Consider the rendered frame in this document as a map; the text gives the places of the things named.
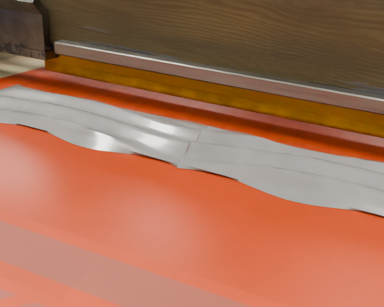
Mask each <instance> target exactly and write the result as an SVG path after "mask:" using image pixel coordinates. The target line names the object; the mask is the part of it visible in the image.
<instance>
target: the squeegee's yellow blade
mask: <svg viewBox="0 0 384 307"><path fill-rule="evenodd" d="M49 61H52V62H58V63H64V64H68V65H74V66H80V67H83V68H90V69H95V70H99V71H105V72H111V73H115V74H121V75H125V76H131V77H136V78H141V79H146V80H152V81H156V82H162V83H168V84H171V85H178V86H184V87H187V88H194V89H197V90H203V91H209V92H213V93H219V94H225V95H228V96H235V97H240V98H244V99H250V100H254V101H260V102H266V103H270V104H276V105H281V106H286V107H291V108H297V109H301V110H307V111H313V112H317V113H323V114H327V115H332V116H339V117H342V118H348V119H354V120H358V121H364V122H370V123H373V124H380V125H384V115H379V114H375V113H369V112H365V111H359V110H353V109H349V108H343V107H337V106H332V105H327V104H320V103H316V102H310V101H304V100H300V99H294V98H290V97H284V96H278V95H274V94H268V93H261V92H258V91H251V90H245V89H241V88H235V87H231V86H225V85H219V84H215V83H209V82H203V81H198V80H193V79H186V78H183V77H176V76H170V75H166V74H160V73H156V72H150V71H143V70H140V69H133V68H127V67H123V66H117V65H111V64H107V63H101V62H95V61H91V60H85V59H81V58H75V57H69V56H65V55H59V57H57V58H53V59H50V60H49Z"/></svg>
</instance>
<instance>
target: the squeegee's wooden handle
mask: <svg viewBox="0 0 384 307"><path fill-rule="evenodd" d="M40 1H41V2H42V4H43V5H44V6H45V7H46V9H47V11H48V24H49V40H50V48H51V49H54V42H55V41H59V40H68V41H75V42H79V43H86V44H92V45H97V46H103V47H107V48H114V49H120V50H125V51H132V52H138V53H142V54H149V55H156V56H160V57H166V58H173V59H178V60H184V61H188V62H195V63H201V64H206V65H212V66H219V67H223V68H230V69H237V70H241V71H247V72H254V73H258V74H265V75H269V76H276V77H283V78H287V79H293V80H300V81H304V82H311V83H318V84H321V85H328V86H335V87H339V88H346V89H350V90H357V91H364V92H367V93H374V94H381V95H384V0H40Z"/></svg>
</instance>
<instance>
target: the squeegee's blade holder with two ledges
mask: <svg viewBox="0 0 384 307"><path fill-rule="evenodd" d="M54 52H55V54H58V55H65V56H69V57H75V58H81V59H85V60H91V61H95V62H101V63H107V64H111V65H117V66H123V67H127V68H133V69H140V70H143V71H150V72H156V73H160V74H166V75H170V76H176V77H183V78H186V79H193V80H198V81H203V82H209V83H215V84H219V85H225V86H231V87H235V88H241V89H245V90H251V91H258V92H261V93H268V94H274V95H278V96H284V97H290V98H294V99H300V100H304V101H310V102H316V103H320V104H327V105H332V106H337V107H343V108H349V109H353V110H359V111H365V112H369V113H375V114H379V115H384V95H381V94H374V93H367V92H364V91H357V90H350V89H346V88H339V87H335V86H328V85H321V84H318V83H311V82H304V81H300V80H293V79H287V78H283V77H276V76H269V75H265V74H258V73H254V72H247V71H241V70H237V69H230V68H223V67H219V66H212V65H206V64H201V63H195V62H188V61H184V60H178V59H173V58H166V57H160V56H156V55H149V54H142V53H138V52H132V51H125V50H120V49H114V48H107V47H103V46H97V45H92V44H86V43H79V42H75V41H68V40H59V41H55V42H54Z"/></svg>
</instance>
